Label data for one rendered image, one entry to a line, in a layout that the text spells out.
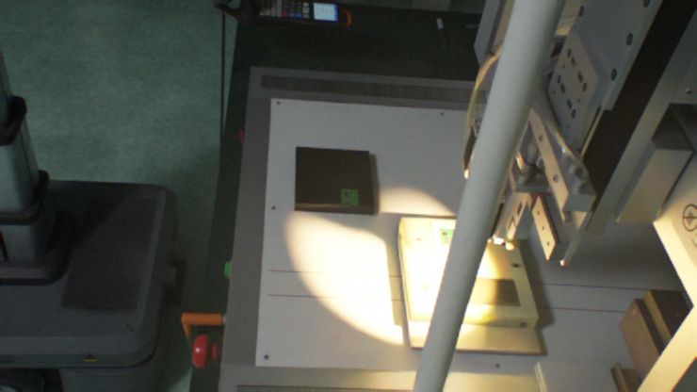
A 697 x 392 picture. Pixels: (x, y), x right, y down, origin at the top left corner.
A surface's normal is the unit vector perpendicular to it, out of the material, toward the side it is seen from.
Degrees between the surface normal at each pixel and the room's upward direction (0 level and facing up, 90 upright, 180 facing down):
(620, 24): 90
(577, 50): 90
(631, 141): 90
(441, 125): 0
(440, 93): 0
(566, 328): 0
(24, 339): 45
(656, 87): 90
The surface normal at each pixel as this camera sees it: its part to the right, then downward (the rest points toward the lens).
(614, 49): -0.99, -0.06
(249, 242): 0.11, -0.73
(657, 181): 0.03, 0.68
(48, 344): 0.11, -0.04
